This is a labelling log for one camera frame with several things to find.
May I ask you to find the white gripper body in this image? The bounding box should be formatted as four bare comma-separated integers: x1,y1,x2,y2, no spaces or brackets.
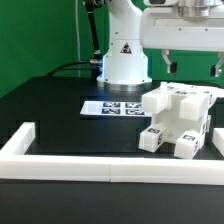
140,6,224,52

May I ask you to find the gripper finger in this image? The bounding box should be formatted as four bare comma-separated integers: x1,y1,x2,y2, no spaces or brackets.
162,49,177,74
210,52,224,77

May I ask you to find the white chair back part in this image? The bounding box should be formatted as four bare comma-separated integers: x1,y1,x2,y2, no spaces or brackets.
141,82,224,121

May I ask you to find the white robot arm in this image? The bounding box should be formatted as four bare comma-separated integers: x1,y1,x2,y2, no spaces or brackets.
97,0,224,91

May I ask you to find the white marker sheet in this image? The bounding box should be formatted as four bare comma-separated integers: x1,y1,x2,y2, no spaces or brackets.
80,101,151,117

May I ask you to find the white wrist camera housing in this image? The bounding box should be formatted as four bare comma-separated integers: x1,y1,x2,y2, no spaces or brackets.
143,0,179,7

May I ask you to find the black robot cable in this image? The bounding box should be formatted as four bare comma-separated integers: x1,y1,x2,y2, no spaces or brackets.
46,0,105,78

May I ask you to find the white U-shaped obstacle frame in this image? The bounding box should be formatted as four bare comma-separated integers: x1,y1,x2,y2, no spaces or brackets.
0,122,224,186

